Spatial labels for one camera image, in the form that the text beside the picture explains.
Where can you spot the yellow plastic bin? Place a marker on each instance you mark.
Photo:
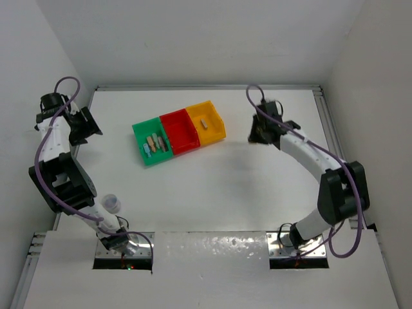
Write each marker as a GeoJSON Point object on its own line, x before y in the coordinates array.
{"type": "Point", "coordinates": [208, 123]}

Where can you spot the green plastic bin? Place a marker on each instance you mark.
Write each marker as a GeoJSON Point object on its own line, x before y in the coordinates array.
{"type": "Point", "coordinates": [146, 128]}

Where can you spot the blue correction tape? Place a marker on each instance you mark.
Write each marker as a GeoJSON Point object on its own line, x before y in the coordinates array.
{"type": "Point", "coordinates": [147, 150]}

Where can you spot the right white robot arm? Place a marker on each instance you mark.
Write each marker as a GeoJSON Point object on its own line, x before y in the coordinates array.
{"type": "Point", "coordinates": [343, 190]}

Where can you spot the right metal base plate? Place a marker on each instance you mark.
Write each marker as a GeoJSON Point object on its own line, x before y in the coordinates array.
{"type": "Point", "coordinates": [314, 248]}

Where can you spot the pink correction tape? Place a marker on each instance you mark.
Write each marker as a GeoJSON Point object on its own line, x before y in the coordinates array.
{"type": "Point", "coordinates": [163, 145]}

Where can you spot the metal base plate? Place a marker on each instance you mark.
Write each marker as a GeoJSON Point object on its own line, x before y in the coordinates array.
{"type": "Point", "coordinates": [314, 248]}
{"type": "Point", "coordinates": [137, 248]}

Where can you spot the aluminium frame rail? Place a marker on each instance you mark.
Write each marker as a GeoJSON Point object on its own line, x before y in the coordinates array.
{"type": "Point", "coordinates": [205, 87]}
{"type": "Point", "coordinates": [327, 124]}

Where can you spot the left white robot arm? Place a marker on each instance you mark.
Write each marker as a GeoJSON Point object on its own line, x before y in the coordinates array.
{"type": "Point", "coordinates": [61, 180]}

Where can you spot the white eraser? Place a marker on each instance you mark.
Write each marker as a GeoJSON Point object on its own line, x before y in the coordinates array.
{"type": "Point", "coordinates": [204, 124]}

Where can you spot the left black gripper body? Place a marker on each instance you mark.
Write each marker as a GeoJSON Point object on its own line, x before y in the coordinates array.
{"type": "Point", "coordinates": [82, 127]}

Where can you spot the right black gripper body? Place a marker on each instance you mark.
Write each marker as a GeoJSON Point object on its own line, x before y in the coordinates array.
{"type": "Point", "coordinates": [257, 134]}

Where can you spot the clear tape roll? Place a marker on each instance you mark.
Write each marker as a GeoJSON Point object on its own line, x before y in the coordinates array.
{"type": "Point", "coordinates": [111, 203]}

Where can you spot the aluminium frame rail back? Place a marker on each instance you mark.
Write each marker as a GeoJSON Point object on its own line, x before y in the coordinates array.
{"type": "Point", "coordinates": [205, 87]}

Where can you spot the red plastic bin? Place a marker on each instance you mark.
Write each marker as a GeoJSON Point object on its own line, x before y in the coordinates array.
{"type": "Point", "coordinates": [181, 132]}

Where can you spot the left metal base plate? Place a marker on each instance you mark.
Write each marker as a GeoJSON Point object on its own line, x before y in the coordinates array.
{"type": "Point", "coordinates": [137, 248]}

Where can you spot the aluminium frame rail right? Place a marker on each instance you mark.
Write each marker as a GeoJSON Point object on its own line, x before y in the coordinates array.
{"type": "Point", "coordinates": [327, 124]}

